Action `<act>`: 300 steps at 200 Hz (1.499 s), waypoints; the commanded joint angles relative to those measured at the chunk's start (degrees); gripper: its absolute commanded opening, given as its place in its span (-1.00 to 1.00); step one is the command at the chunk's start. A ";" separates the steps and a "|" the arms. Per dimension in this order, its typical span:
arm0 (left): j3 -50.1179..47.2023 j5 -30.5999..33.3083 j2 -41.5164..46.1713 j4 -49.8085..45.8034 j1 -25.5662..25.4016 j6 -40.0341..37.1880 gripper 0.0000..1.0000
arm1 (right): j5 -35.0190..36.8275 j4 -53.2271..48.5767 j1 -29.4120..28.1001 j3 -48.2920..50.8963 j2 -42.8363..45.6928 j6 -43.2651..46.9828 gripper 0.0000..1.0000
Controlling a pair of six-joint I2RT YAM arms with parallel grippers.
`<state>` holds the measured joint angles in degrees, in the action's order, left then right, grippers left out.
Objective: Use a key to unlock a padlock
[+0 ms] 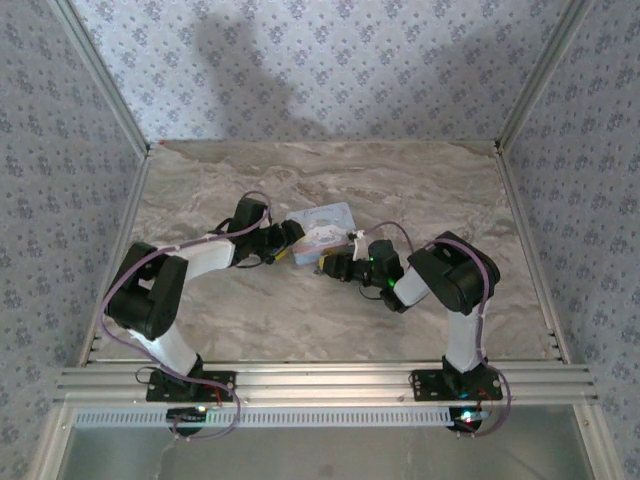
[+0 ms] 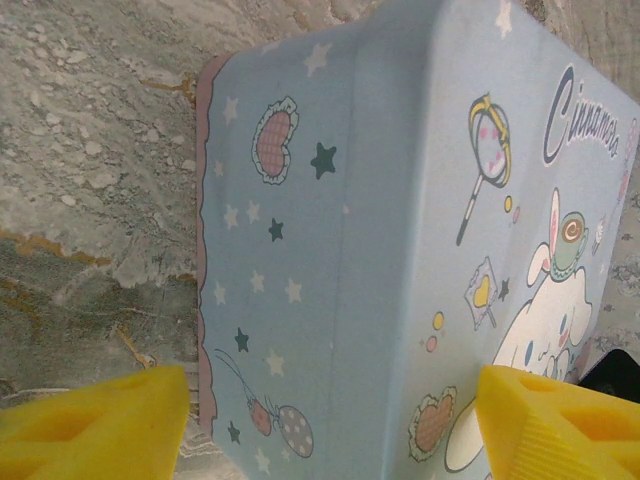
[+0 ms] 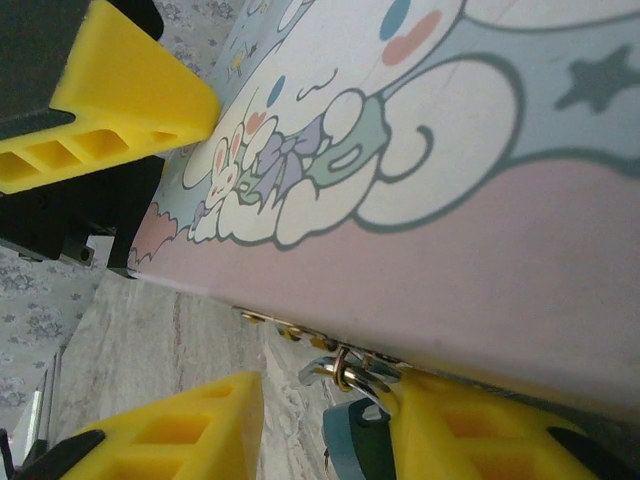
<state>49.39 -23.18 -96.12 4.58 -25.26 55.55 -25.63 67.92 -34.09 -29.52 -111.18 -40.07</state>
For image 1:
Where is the light blue pouch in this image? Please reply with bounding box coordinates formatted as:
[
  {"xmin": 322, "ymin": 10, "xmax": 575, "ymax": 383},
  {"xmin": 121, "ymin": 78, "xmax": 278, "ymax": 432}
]
[{"xmin": 284, "ymin": 201, "xmax": 361, "ymax": 267}]

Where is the small circuit board green light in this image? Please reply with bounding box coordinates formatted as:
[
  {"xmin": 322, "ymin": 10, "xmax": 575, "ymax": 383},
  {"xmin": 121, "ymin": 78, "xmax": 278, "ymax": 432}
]
[
  {"xmin": 448, "ymin": 407, "xmax": 490, "ymax": 432},
  {"xmin": 166, "ymin": 406, "xmax": 209, "ymax": 424}
]

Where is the thin black left gripper cable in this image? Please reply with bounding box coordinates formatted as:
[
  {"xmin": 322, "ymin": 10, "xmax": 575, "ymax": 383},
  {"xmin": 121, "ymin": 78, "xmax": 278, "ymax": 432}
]
[{"xmin": 234, "ymin": 252, "xmax": 274, "ymax": 271}]

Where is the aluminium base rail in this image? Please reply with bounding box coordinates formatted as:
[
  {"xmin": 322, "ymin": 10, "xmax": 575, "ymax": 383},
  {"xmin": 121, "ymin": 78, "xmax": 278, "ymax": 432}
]
[{"xmin": 53, "ymin": 363, "xmax": 599, "ymax": 406}]

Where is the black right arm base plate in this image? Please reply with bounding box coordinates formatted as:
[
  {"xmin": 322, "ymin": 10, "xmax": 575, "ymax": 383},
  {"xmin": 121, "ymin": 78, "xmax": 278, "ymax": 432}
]
[{"xmin": 410, "ymin": 368, "xmax": 504, "ymax": 402}]

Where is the aluminium side rail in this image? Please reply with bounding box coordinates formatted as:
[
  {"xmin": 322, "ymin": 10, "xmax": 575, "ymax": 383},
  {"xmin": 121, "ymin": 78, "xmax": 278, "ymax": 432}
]
[
  {"xmin": 77, "ymin": 152, "xmax": 154, "ymax": 369},
  {"xmin": 494, "ymin": 149, "xmax": 571, "ymax": 365}
]

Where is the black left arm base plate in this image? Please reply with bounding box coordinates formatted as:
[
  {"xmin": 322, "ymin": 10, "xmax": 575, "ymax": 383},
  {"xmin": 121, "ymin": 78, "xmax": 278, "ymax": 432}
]
[{"xmin": 145, "ymin": 368, "xmax": 238, "ymax": 403}]

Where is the white slotted cable duct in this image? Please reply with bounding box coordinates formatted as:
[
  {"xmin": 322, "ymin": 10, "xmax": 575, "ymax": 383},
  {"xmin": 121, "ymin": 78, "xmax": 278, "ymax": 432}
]
[{"xmin": 72, "ymin": 405, "xmax": 482, "ymax": 430}]

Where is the aluminium frame post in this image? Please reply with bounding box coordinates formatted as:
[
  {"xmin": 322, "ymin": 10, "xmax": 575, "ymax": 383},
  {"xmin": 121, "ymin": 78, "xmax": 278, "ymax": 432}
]
[
  {"xmin": 493, "ymin": 0, "xmax": 599, "ymax": 154},
  {"xmin": 52, "ymin": 0, "xmax": 153, "ymax": 157}
]

